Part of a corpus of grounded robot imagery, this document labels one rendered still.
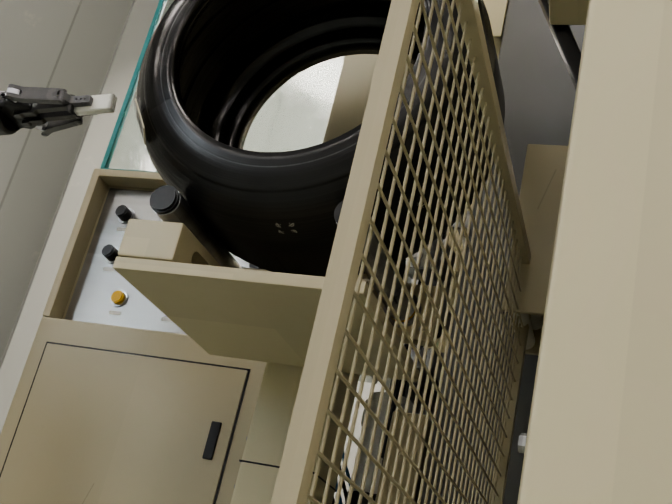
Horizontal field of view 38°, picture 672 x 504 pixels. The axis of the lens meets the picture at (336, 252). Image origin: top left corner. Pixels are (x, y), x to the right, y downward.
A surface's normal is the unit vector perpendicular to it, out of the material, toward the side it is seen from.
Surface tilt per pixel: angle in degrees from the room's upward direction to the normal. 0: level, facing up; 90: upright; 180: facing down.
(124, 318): 90
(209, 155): 100
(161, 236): 90
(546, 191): 90
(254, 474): 90
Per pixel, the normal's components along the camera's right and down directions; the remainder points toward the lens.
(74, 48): 0.41, -0.27
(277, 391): -0.26, -0.43
